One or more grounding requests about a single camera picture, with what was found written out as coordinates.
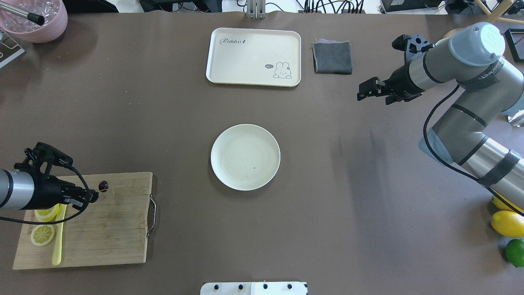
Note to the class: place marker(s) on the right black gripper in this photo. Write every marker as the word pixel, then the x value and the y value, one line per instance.
pixel 399 81

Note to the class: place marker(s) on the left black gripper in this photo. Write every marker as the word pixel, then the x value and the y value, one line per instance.
pixel 46 191

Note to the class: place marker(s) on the dark red cherry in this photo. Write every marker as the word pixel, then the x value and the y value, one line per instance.
pixel 103 186

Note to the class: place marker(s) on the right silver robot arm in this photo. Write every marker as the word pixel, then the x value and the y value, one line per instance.
pixel 473 57

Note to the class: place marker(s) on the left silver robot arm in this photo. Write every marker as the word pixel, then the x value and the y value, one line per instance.
pixel 21 190

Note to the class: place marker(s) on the cream rabbit tray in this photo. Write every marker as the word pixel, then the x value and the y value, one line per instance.
pixel 260 57

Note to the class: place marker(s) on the black framed mirror tray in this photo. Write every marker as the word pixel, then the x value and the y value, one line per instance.
pixel 515 40

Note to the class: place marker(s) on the lemon slice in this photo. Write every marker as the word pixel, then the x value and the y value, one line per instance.
pixel 47 215
pixel 42 235

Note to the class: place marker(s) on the bamboo cutting board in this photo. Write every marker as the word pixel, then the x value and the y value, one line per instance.
pixel 113 230

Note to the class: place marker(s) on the folded grey cloth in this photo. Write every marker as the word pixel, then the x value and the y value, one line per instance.
pixel 332 57

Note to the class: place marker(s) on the yellow plastic knife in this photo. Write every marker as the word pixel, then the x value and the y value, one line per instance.
pixel 57 254

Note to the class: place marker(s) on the white round plate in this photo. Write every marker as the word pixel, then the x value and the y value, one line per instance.
pixel 245 157

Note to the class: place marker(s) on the yellow lemon right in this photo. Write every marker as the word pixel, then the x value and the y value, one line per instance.
pixel 503 204

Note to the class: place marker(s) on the yellow lemon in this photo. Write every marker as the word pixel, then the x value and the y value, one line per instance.
pixel 503 204
pixel 507 223

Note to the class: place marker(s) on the steel muddler black tip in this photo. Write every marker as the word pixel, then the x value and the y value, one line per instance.
pixel 32 17

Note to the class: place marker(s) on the pink bowl of ice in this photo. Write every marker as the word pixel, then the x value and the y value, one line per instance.
pixel 56 20

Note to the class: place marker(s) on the yellow lemon left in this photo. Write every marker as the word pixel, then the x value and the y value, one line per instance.
pixel 507 223

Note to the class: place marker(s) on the green lime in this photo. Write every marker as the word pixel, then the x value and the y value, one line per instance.
pixel 514 252

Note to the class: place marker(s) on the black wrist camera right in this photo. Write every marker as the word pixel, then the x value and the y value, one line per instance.
pixel 413 46

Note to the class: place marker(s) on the aluminium frame post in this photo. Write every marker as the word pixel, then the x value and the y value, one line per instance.
pixel 255 9

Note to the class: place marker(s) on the white wire cup rack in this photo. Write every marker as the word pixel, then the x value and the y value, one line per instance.
pixel 9 49

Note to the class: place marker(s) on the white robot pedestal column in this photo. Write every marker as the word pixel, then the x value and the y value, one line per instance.
pixel 255 288

